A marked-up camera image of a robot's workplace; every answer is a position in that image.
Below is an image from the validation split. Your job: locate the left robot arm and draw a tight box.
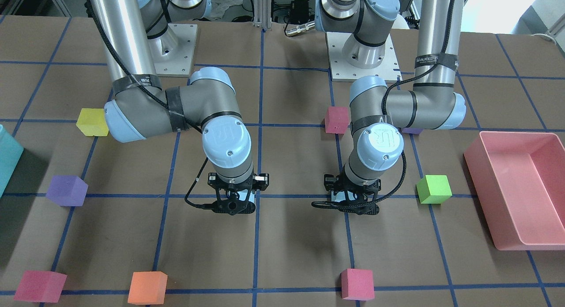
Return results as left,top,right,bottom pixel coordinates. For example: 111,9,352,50
312,0,466,215

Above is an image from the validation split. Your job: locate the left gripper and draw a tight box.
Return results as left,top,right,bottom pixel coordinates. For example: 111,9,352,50
324,171,381,215

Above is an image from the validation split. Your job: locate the yellow foam block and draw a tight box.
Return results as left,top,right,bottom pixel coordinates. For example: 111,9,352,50
76,108,109,136

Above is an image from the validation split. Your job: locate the purple foam block near tray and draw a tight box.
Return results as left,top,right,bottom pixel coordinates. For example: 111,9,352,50
46,175,88,207

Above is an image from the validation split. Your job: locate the purple foam block far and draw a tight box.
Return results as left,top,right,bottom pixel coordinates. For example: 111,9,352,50
401,128,424,135

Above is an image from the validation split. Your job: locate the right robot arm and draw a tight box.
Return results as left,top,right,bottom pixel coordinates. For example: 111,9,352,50
85,0,269,215

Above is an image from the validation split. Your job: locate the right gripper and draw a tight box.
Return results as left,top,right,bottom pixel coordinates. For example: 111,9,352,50
207,173,270,215

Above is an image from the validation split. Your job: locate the green foam block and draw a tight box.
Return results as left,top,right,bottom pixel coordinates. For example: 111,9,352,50
416,174,452,204

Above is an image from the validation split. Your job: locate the orange foam block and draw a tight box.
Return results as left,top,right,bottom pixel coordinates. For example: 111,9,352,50
128,271,168,305

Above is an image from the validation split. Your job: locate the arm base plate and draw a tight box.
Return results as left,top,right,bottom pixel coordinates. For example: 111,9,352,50
148,23,198,77
326,32,401,82

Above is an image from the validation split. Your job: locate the light blue foam block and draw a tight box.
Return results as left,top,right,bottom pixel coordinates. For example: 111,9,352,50
238,190,256,204
330,191,355,202

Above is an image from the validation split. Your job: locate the pink foam block middle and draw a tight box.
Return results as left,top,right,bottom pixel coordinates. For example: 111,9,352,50
340,268,375,301
324,106,350,134

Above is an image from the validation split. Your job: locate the pink plastic tray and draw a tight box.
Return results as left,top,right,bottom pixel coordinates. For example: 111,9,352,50
464,131,565,250

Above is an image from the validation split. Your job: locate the teal plastic bin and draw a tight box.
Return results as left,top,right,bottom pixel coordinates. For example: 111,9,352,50
0,125,24,196

